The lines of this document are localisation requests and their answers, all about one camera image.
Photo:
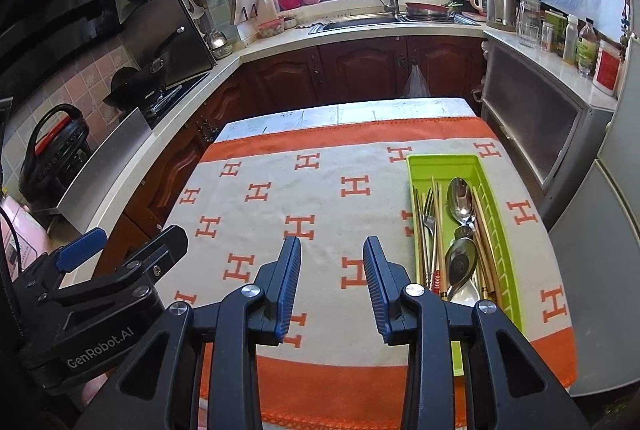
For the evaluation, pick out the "small steel spoon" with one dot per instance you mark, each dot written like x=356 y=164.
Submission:
x=462 y=233

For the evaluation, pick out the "brown chopstick striped end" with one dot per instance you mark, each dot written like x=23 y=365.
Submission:
x=436 y=230

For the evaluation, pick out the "clear bottle green label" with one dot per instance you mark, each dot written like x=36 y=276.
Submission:
x=586 y=49

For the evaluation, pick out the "small steel lidded pot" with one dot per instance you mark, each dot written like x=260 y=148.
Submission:
x=215 y=38

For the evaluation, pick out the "steel kitchen sink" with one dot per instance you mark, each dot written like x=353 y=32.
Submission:
x=360 y=23

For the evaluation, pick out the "small glass jar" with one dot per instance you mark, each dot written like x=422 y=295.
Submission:
x=547 y=37

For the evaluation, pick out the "brown wooden kitchen cabinets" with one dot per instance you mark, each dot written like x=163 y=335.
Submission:
x=285 y=69

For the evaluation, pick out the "patterned ceramic jar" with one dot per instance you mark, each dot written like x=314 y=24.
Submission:
x=221 y=52

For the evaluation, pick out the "white plastic bottle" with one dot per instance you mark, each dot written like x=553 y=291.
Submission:
x=570 y=42

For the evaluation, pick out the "white kitchen countertop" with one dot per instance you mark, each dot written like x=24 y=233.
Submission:
x=350 y=32

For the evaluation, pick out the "black range hood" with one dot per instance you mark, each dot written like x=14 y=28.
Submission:
x=50 y=9

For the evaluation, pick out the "red and white box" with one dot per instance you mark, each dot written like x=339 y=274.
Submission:
x=607 y=67

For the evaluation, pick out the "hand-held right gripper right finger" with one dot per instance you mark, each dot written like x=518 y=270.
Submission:
x=375 y=290

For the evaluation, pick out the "pink appliance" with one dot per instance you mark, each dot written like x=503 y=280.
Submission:
x=25 y=235

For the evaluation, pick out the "grey refrigerator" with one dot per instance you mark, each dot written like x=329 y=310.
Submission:
x=610 y=235

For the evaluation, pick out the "tan wooden chopstick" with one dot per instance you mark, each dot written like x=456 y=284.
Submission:
x=489 y=240
x=480 y=230

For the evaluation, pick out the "orange and white printed blanket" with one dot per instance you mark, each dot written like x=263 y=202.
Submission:
x=320 y=169

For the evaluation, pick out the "white ceramic spoon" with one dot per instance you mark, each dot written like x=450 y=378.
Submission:
x=467 y=296

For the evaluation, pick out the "low steel stove panel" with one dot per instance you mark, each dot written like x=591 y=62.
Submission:
x=105 y=159

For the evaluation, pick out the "gas stove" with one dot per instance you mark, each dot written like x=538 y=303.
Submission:
x=167 y=102

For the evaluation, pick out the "tall steel stove panel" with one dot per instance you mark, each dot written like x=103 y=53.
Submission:
x=190 y=39

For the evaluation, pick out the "black wok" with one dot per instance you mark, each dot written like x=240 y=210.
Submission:
x=127 y=82

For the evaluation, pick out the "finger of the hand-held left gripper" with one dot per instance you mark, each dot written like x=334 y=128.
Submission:
x=160 y=250
x=82 y=247

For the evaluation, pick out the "large steel spoon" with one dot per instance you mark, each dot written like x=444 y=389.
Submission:
x=460 y=202

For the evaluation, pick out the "black pressure cooker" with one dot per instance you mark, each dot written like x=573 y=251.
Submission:
x=55 y=154

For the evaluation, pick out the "red pan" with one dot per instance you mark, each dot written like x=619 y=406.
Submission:
x=425 y=7

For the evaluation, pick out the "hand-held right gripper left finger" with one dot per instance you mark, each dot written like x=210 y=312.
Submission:
x=290 y=290

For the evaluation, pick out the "steel chopstick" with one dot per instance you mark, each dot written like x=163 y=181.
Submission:
x=422 y=240

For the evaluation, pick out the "steel soup spoon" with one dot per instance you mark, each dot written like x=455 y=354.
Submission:
x=460 y=265

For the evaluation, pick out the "green plastic utensil tray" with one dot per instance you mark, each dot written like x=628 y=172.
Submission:
x=502 y=255

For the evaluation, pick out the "steel fork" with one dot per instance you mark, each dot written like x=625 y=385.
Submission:
x=428 y=222

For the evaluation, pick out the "green box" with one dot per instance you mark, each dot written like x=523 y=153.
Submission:
x=559 y=27

